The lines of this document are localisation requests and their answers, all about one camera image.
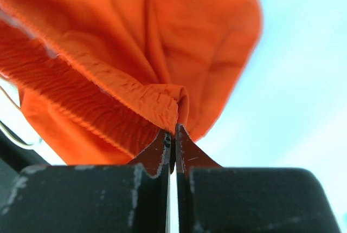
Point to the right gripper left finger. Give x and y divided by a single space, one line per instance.
93 198

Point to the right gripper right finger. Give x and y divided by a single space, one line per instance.
212 198

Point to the orange shorts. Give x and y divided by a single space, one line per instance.
97 79

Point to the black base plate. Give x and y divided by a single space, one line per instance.
13 160

